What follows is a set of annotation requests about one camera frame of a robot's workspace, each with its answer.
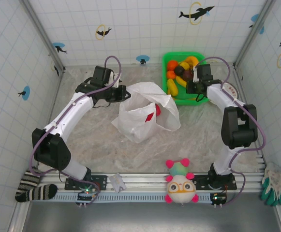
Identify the slotted grey cable duct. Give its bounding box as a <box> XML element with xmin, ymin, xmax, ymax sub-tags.
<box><xmin>49</xmin><ymin>192</ymin><xmax>239</xmax><ymax>203</ymax></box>

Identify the round white plate orange print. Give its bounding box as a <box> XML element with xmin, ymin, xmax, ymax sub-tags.
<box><xmin>219</xmin><ymin>81</ymin><xmax>239</xmax><ymax>100</ymax></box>

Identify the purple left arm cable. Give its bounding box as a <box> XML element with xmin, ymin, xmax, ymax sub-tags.
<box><xmin>29</xmin><ymin>56</ymin><xmax>122</xmax><ymax>206</ymax></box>

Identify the aluminium frame post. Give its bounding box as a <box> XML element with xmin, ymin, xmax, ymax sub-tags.
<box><xmin>233</xmin><ymin>0</ymin><xmax>276</xmax><ymax>70</ymax></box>
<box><xmin>19</xmin><ymin>0</ymin><xmax>66</xmax><ymax>73</ymax></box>

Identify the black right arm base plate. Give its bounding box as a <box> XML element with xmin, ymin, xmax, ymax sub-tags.
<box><xmin>193</xmin><ymin>174</ymin><xmax>237</xmax><ymax>190</ymax></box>

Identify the aluminium mounting rail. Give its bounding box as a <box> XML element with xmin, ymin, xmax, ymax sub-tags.
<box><xmin>38</xmin><ymin>172</ymin><xmax>266</xmax><ymax>193</ymax></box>

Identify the large orange fake fruit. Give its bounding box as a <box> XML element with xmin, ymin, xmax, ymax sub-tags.
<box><xmin>167</xmin><ymin>60</ymin><xmax>179</xmax><ymax>71</ymax></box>

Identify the black white striped sock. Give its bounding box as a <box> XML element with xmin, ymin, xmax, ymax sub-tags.
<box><xmin>15</xmin><ymin>166</ymin><xmax>58</xmax><ymax>203</ymax></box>

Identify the green plastic basket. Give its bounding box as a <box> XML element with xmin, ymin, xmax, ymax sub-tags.
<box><xmin>162</xmin><ymin>52</ymin><xmax>210</xmax><ymax>106</ymax></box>

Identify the white translucent plastic bag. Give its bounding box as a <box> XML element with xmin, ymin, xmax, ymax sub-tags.
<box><xmin>111</xmin><ymin>81</ymin><xmax>181</xmax><ymax>144</ymax></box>

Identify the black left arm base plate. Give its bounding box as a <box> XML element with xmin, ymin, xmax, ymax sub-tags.
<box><xmin>64</xmin><ymin>174</ymin><xmax>108</xmax><ymax>191</ymax></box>

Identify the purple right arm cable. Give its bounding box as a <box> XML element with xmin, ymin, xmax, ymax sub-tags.
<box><xmin>195</xmin><ymin>57</ymin><xmax>266</xmax><ymax>206</ymax></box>

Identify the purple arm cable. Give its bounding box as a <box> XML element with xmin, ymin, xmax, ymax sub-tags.
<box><xmin>29</xmin><ymin>56</ymin><xmax>122</xmax><ymax>206</ymax></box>
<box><xmin>195</xmin><ymin>57</ymin><xmax>266</xmax><ymax>206</ymax></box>

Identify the green white work glove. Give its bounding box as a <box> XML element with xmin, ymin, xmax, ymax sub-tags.
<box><xmin>261</xmin><ymin>162</ymin><xmax>281</xmax><ymax>206</ymax></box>

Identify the purple fake fruit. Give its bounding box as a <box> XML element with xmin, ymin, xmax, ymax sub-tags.
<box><xmin>181</xmin><ymin>70</ymin><xmax>193</xmax><ymax>81</ymax></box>

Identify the round plush toy with glasses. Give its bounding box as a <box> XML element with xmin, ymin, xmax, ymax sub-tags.
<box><xmin>164</xmin><ymin>158</ymin><xmax>200</xmax><ymax>205</ymax></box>

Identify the small white card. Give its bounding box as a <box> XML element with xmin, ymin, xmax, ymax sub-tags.
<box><xmin>108</xmin><ymin>173</ymin><xmax>127</xmax><ymax>193</ymax></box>

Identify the large yellow fake banana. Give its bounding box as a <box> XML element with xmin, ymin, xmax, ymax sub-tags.
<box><xmin>183</xmin><ymin>56</ymin><xmax>200</xmax><ymax>67</ymax></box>

